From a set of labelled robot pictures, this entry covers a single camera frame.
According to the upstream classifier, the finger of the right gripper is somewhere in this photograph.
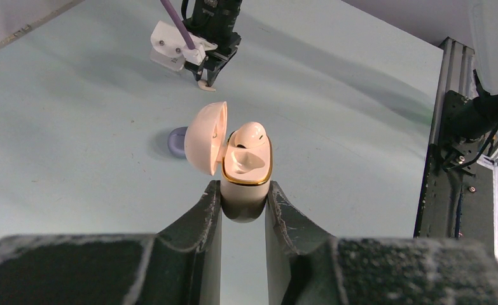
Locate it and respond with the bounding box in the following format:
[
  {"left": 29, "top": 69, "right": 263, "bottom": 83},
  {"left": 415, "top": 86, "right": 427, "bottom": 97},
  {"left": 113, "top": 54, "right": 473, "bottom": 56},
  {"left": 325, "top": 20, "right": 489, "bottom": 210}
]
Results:
[
  {"left": 206, "top": 58, "right": 228, "bottom": 86},
  {"left": 193, "top": 69, "right": 207, "bottom": 82}
]

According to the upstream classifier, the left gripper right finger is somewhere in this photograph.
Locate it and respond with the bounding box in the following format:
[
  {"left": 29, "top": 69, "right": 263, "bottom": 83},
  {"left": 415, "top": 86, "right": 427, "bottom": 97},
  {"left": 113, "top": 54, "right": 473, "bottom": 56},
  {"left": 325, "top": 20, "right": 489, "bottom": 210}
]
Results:
[{"left": 265, "top": 181, "right": 498, "bottom": 304}]

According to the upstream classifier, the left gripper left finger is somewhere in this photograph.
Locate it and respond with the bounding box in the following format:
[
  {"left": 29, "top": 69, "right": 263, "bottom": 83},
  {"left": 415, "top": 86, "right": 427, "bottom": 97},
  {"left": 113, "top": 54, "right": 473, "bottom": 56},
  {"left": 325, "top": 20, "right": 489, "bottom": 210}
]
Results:
[{"left": 0, "top": 180, "right": 222, "bottom": 304}]

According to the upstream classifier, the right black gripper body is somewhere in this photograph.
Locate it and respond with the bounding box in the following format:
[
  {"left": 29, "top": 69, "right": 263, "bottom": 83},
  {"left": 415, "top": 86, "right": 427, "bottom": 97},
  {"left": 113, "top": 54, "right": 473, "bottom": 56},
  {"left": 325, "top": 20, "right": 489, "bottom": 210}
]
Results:
[{"left": 181, "top": 0, "right": 242, "bottom": 72}]

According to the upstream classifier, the purple earbud charging case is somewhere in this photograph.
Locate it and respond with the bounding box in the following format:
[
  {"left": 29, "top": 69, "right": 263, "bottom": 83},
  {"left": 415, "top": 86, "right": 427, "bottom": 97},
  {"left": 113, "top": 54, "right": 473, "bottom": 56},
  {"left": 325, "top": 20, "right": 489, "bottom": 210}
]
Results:
[{"left": 167, "top": 126, "right": 188, "bottom": 159}]

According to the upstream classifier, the beige earbud charging case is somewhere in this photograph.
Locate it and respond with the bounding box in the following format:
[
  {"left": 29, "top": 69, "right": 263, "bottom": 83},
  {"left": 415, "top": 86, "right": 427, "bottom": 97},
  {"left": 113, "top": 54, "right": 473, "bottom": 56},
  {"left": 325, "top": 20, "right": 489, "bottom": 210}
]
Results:
[{"left": 184, "top": 102, "right": 273, "bottom": 222}]

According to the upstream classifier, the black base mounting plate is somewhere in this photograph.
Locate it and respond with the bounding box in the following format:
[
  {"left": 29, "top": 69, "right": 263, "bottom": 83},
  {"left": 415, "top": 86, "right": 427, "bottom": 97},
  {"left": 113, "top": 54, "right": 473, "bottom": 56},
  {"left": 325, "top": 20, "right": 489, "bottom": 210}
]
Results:
[{"left": 413, "top": 91, "right": 495, "bottom": 255}]

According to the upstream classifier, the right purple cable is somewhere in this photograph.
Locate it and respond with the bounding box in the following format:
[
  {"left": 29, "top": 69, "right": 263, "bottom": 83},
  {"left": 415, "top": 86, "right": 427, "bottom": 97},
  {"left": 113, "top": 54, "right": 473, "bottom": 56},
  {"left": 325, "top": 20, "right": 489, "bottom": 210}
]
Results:
[{"left": 160, "top": 0, "right": 199, "bottom": 51}]

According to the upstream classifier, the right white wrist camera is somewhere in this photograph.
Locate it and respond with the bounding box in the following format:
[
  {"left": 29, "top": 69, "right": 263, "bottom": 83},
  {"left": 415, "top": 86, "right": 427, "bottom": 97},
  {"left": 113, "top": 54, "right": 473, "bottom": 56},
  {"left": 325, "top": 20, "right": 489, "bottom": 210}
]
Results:
[{"left": 149, "top": 21, "right": 218, "bottom": 72}]

